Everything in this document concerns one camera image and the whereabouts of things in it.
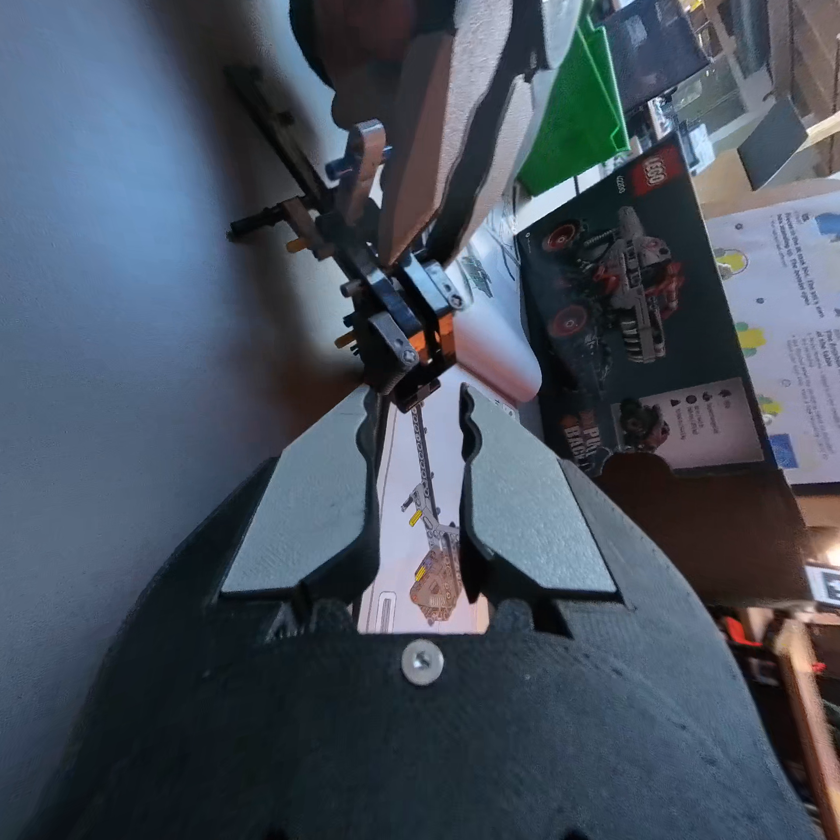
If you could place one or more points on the black white marker tag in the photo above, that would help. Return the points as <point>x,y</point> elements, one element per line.
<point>828,583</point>

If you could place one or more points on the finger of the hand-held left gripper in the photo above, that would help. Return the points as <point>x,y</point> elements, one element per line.
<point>558,79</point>
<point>420,144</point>

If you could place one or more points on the white printed poster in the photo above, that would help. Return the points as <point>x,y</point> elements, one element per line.
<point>787,315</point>

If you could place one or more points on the black lego box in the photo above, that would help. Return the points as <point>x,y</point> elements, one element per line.
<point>689,367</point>

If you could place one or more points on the black grey lego model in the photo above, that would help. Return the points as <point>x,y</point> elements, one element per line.
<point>387,295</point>

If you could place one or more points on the black storage crate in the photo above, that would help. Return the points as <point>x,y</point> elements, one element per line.
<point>656,46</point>

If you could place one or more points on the lego sticker sheet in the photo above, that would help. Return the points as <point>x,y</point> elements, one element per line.
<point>505,229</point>

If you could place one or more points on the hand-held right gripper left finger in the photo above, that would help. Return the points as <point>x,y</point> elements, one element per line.
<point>308,499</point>

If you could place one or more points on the lego instruction booklet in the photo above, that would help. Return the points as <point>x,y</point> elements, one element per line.
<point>499,354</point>

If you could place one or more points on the green plastic bin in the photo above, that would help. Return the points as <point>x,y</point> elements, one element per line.
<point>577,111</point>

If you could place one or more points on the black chair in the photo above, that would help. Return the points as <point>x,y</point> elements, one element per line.
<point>774,144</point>

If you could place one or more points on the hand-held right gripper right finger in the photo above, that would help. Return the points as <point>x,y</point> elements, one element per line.
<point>525,505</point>

